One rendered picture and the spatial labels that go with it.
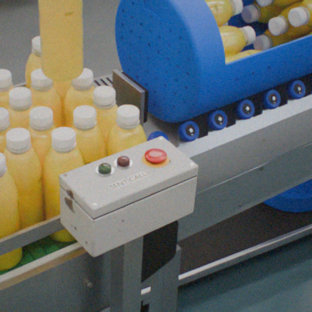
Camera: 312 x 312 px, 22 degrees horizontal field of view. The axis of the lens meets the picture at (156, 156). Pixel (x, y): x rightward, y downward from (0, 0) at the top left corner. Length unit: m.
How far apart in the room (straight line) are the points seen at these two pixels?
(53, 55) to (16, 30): 2.70
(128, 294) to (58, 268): 0.13
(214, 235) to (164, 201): 1.32
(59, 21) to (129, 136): 0.23
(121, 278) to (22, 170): 0.25
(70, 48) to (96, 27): 2.72
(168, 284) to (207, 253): 0.66
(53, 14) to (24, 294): 0.47
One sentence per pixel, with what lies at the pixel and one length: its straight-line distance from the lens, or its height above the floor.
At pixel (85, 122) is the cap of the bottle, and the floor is 1.10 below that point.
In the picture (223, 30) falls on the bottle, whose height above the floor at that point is 1.10.
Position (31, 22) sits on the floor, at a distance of 4.11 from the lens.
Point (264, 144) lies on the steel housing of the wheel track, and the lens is 1.74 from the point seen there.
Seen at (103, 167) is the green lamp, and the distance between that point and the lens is 1.23.
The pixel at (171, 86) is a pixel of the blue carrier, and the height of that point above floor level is 1.05.
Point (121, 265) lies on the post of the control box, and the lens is 1.35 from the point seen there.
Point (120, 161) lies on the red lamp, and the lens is 1.25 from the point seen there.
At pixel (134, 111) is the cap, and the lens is 1.37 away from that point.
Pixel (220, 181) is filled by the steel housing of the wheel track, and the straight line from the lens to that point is 1.69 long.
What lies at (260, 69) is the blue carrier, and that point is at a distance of 1.58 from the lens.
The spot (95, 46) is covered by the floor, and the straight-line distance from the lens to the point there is 3.88.
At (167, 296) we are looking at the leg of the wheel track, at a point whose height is 0.49.
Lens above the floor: 1.86
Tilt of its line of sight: 36 degrees down
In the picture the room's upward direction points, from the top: 3 degrees clockwise
